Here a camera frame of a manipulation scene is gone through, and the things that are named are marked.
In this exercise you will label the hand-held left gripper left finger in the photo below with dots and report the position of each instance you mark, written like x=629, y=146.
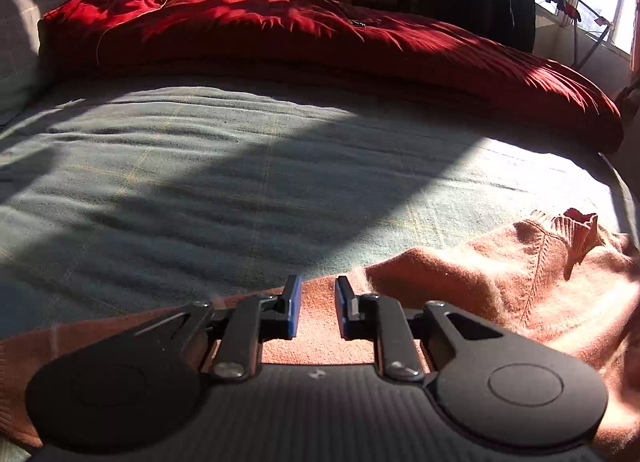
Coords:
x=292, y=309

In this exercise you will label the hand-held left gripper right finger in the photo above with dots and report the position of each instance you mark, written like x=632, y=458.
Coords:
x=341, y=309

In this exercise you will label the orange-pink knit sweater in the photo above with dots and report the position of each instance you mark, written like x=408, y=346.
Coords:
x=475, y=287

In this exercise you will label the red quilt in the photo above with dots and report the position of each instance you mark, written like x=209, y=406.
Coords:
x=300, y=42

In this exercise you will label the small grey clip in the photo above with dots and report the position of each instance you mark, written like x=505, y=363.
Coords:
x=358, y=22

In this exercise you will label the plain black jacket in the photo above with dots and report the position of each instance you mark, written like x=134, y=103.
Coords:
x=524, y=17

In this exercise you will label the dark hooded jacket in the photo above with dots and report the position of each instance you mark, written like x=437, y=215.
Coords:
x=502, y=2

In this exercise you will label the row of hung socks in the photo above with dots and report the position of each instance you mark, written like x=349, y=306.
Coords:
x=562, y=4

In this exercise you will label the grey plaid pillow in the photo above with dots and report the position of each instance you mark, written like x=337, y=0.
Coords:
x=20, y=42

